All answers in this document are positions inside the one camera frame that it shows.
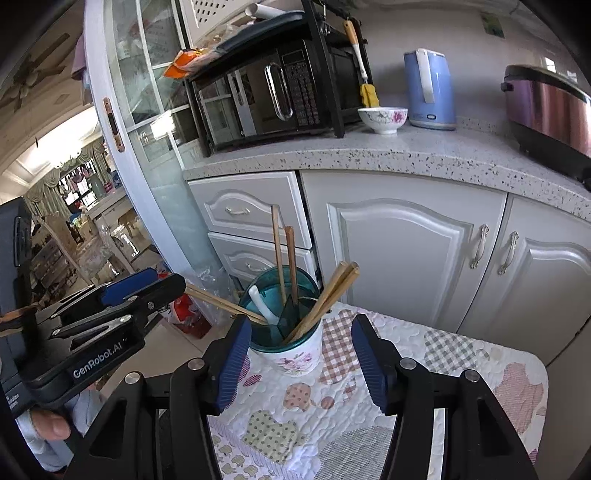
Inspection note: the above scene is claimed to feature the wooden chopstick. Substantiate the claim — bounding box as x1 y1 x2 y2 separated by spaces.
281 261 361 346
285 264 362 345
184 284 270 326
184 290 267 326

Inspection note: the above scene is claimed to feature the floral white bowl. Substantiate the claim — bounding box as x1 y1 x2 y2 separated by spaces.
358 107 408 135

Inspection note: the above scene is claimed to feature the white cabinet door right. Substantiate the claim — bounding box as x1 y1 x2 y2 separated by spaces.
458 195 590 364

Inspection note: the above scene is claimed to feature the purple rice cooker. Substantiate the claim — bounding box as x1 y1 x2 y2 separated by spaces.
501 65 590 188

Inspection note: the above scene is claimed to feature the wooden handled fork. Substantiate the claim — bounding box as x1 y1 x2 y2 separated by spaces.
283 226 298 306

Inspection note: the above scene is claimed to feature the orange package on microwave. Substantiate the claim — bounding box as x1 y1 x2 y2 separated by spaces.
162 49 204 80

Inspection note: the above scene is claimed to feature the white drawer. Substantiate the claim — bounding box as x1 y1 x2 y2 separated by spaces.
188 171 312 250
207 232 320 286

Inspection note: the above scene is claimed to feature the wooden utensil handle in cup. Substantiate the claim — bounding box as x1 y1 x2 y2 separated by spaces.
271 204 287 307

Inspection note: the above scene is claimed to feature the patchwork quilted mat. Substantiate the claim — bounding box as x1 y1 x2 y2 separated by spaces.
207 301 551 480

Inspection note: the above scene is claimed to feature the teal rimmed utensil holder cup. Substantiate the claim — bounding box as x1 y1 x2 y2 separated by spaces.
239 267 322 377

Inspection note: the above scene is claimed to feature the ceiling fan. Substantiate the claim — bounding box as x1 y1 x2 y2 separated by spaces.
1 33 76 111

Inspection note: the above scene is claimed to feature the yellow dish brush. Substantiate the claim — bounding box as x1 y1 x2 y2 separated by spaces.
344 19 380 108

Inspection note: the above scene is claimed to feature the white cabinet door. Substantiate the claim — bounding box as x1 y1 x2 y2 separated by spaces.
301 171 507 332
458 195 590 364

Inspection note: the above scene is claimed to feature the white upper drawer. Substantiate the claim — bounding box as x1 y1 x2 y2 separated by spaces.
188 171 312 250

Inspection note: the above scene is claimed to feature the white lower drawer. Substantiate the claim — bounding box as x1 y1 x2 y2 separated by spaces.
207 232 320 286

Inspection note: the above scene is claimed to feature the blue electric kettle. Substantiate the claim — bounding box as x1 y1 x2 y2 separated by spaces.
404 48 457 131

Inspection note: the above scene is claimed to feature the white glass sliding door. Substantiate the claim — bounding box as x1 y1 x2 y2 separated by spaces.
83 0 232 296

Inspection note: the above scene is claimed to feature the white ceramic spoon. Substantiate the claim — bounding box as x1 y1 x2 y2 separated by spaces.
249 285 280 325

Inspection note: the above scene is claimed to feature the black microwave oven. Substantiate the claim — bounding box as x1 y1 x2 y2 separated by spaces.
186 38 366 149

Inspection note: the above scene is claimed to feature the left gloved hand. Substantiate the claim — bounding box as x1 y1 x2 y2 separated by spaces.
16 388 106 474

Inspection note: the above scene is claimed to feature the red plastic bag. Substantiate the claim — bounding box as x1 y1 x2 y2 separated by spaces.
161 293 211 339

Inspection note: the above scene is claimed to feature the white cabinet door left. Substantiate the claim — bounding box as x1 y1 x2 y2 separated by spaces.
301 171 507 332

